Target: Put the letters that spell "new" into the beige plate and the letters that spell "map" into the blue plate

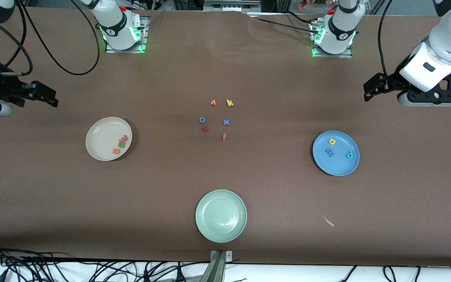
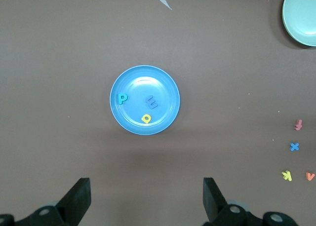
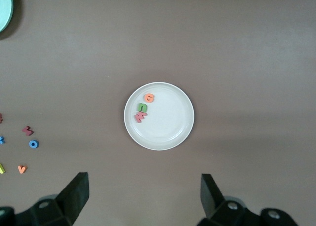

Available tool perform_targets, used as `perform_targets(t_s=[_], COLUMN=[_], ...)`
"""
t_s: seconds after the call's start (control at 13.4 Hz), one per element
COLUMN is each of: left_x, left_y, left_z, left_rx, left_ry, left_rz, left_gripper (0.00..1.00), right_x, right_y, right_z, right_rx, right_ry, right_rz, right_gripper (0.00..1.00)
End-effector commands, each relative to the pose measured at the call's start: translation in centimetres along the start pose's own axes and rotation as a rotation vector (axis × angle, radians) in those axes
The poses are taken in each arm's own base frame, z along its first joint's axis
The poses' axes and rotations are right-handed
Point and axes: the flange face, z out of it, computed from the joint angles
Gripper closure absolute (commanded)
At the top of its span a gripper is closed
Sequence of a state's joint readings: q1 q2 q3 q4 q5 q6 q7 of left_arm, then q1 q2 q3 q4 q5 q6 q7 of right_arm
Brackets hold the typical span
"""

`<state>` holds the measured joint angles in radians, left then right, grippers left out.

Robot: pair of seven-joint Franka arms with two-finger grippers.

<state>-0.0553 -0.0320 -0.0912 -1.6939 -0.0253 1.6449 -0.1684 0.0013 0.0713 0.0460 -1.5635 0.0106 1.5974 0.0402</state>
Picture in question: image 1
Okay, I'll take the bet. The beige brown plate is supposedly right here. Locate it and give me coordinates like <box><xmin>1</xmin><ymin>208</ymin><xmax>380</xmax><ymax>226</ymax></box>
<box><xmin>85</xmin><ymin>117</ymin><xmax>133</xmax><ymax>161</ymax></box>

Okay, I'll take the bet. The blue plate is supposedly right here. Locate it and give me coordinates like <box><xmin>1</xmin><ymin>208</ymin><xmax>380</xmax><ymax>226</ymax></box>
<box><xmin>312</xmin><ymin>130</ymin><xmax>360</xmax><ymax>176</ymax></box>

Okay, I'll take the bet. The brown table cover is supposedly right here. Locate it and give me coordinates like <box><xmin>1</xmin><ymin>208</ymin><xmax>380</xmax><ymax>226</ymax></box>
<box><xmin>0</xmin><ymin>8</ymin><xmax>451</xmax><ymax>268</ymax></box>

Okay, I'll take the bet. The dark equipment rack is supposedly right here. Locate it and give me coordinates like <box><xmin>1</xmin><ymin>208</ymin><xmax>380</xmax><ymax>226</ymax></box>
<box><xmin>173</xmin><ymin>0</ymin><xmax>262</xmax><ymax>12</ymax></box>

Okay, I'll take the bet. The pale green plate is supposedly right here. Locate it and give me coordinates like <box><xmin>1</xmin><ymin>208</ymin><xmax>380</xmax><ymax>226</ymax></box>
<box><xmin>195</xmin><ymin>190</ymin><xmax>247</xmax><ymax>243</ymax></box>

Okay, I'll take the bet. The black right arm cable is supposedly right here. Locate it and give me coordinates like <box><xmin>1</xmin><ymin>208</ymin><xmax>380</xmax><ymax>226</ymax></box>
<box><xmin>0</xmin><ymin>0</ymin><xmax>101</xmax><ymax>76</ymax></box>

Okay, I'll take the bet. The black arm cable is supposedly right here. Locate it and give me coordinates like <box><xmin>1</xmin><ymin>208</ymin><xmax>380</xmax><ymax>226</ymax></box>
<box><xmin>0</xmin><ymin>0</ymin><xmax>101</xmax><ymax>76</ymax></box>
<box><xmin>378</xmin><ymin>0</ymin><xmax>394</xmax><ymax>77</ymax></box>

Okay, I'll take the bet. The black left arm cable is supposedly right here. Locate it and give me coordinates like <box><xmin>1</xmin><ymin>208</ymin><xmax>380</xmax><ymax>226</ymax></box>
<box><xmin>378</xmin><ymin>0</ymin><xmax>394</xmax><ymax>77</ymax></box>

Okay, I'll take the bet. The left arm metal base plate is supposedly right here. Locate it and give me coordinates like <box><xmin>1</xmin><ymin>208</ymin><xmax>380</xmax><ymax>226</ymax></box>
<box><xmin>311</xmin><ymin>20</ymin><xmax>354</xmax><ymax>58</ymax></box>

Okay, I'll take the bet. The black cable lying on table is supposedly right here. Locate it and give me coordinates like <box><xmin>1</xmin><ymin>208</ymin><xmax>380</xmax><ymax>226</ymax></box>
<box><xmin>247</xmin><ymin>13</ymin><xmax>317</xmax><ymax>34</ymax></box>

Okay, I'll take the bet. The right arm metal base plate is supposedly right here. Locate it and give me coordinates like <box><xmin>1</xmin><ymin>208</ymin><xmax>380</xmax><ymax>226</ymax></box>
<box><xmin>105</xmin><ymin>16</ymin><xmax>149</xmax><ymax>54</ymax></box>

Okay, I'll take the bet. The black cable bundle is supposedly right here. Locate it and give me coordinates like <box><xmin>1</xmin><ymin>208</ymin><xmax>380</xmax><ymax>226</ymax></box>
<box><xmin>0</xmin><ymin>241</ymin><xmax>210</xmax><ymax>282</ymax></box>

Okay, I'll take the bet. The aluminium bracket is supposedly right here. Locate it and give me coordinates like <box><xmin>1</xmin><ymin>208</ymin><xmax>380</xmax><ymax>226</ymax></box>
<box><xmin>200</xmin><ymin>250</ymin><xmax>234</xmax><ymax>282</ymax></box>

